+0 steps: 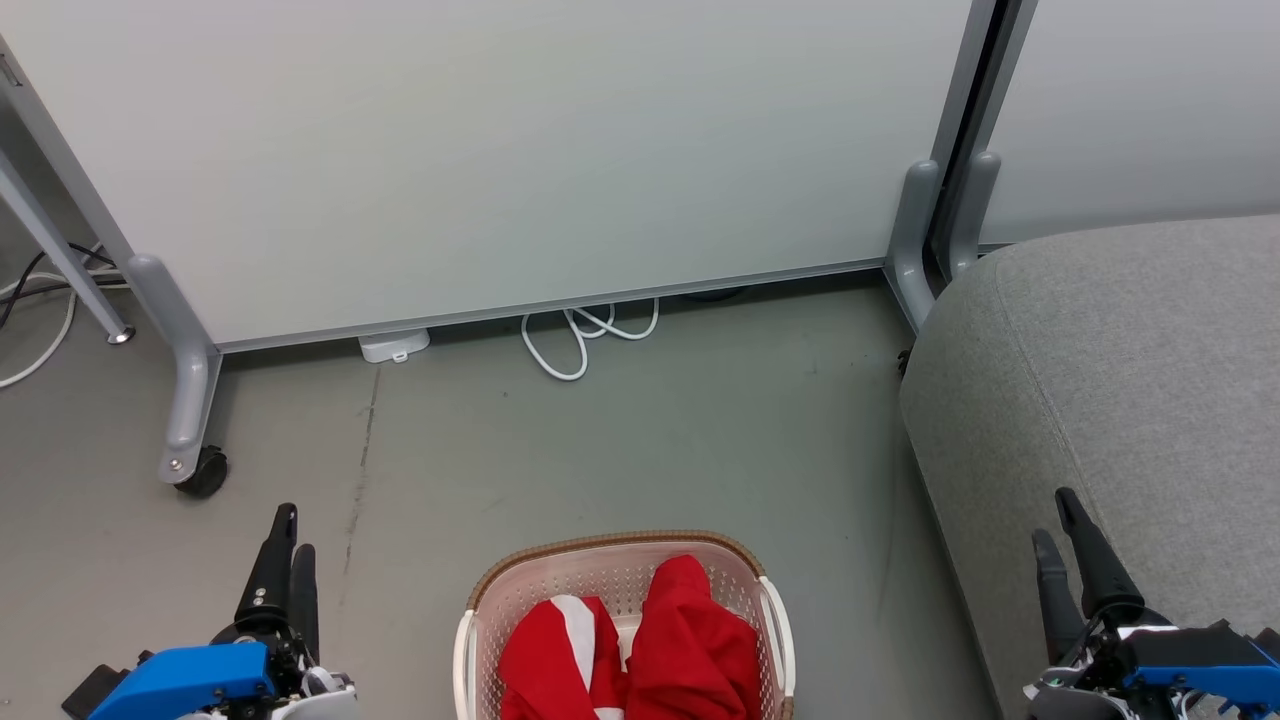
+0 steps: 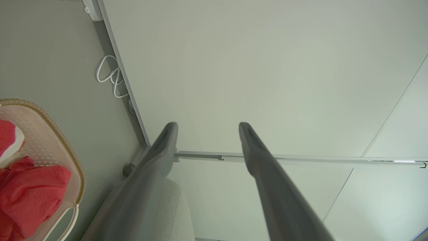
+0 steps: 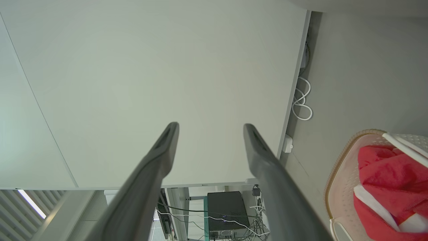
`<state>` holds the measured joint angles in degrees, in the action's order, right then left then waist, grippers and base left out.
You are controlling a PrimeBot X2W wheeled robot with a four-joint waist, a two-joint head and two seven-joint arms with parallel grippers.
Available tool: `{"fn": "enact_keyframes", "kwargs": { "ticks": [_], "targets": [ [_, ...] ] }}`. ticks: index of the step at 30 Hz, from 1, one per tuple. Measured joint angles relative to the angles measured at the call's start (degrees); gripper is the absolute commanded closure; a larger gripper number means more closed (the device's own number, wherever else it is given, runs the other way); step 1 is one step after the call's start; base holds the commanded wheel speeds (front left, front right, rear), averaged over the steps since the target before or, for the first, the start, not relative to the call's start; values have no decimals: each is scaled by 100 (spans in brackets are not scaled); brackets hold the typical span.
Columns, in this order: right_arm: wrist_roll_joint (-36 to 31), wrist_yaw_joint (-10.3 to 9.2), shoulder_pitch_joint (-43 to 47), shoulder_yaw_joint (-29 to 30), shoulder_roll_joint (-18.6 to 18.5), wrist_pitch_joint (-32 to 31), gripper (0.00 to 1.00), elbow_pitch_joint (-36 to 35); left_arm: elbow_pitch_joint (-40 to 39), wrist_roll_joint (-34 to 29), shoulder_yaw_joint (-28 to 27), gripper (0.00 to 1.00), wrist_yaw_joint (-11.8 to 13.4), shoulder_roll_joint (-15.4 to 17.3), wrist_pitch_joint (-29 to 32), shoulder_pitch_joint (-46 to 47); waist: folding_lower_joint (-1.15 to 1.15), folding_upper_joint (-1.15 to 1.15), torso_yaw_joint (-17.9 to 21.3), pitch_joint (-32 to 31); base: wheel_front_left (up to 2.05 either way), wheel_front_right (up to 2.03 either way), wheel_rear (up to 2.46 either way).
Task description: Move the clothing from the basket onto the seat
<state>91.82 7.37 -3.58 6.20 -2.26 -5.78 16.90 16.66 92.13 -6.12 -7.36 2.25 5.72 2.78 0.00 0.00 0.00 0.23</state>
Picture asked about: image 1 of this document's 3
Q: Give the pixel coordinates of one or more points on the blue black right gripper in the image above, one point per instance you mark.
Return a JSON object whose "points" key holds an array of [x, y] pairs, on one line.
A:
{"points": [[1190, 660]]}

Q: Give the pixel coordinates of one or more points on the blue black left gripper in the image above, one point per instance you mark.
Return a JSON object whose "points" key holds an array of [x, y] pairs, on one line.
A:
{"points": [[190, 678]]}

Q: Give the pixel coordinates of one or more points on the white plastic laundry basket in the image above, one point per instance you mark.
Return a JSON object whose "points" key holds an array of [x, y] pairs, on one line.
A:
{"points": [[600, 548]]}

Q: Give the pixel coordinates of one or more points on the black caster wheel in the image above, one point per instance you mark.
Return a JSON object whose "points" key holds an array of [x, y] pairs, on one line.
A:
{"points": [[904, 362], [205, 475]]}

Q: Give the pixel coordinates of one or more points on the red garment with white trim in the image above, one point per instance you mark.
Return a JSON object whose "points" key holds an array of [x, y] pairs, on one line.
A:
{"points": [[535, 660]]}

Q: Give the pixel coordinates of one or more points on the grey fabric sofa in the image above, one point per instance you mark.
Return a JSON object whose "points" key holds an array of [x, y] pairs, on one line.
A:
{"points": [[1110, 360]]}

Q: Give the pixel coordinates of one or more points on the plain red garment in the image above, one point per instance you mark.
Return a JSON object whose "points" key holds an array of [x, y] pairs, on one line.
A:
{"points": [[690, 650]]}

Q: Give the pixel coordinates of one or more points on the white power adapter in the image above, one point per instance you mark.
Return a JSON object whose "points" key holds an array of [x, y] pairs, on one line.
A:
{"points": [[394, 344]]}

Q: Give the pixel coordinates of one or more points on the grey metal table leg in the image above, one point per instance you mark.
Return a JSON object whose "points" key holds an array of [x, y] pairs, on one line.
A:
{"points": [[55, 250]]}

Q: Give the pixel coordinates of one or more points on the grey partition foot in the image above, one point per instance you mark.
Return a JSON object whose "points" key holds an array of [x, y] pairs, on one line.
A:
{"points": [[912, 240], [185, 380], [972, 215]]}

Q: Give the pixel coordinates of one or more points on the white partition panel grey frame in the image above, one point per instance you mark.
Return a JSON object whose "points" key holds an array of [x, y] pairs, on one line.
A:
{"points": [[500, 150], [1140, 110]]}

